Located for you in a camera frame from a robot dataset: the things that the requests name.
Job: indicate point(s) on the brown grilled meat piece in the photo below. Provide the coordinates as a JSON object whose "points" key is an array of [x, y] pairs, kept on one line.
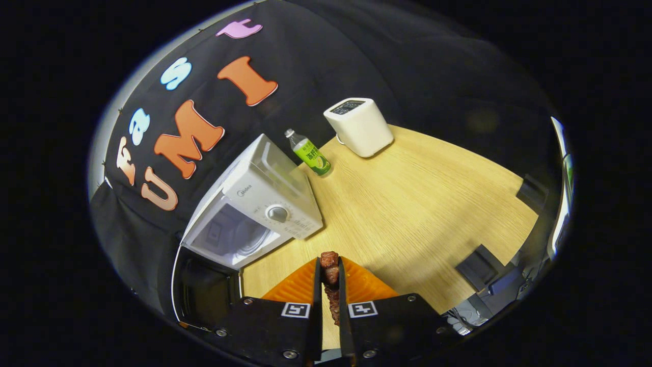
{"points": [[330, 270]]}

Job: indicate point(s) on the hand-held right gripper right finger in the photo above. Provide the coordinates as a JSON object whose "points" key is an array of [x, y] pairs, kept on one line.
{"points": [[343, 316]]}

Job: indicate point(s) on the green label drink bottle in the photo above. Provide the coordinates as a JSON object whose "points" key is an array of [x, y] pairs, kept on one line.
{"points": [[310, 155]]}

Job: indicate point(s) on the black table clamp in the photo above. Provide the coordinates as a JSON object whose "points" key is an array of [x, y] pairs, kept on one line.
{"points": [[479, 267]]}

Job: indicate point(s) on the glass turntable plate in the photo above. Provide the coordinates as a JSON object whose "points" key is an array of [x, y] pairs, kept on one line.
{"points": [[254, 243]]}

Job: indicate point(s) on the white toaster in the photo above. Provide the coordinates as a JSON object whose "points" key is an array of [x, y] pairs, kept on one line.
{"points": [[361, 130]]}

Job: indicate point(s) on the white microwave oven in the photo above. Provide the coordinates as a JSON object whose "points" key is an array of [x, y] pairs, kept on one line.
{"points": [[265, 188]]}

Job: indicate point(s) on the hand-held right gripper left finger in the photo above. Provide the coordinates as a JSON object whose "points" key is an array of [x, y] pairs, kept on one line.
{"points": [[317, 311]]}

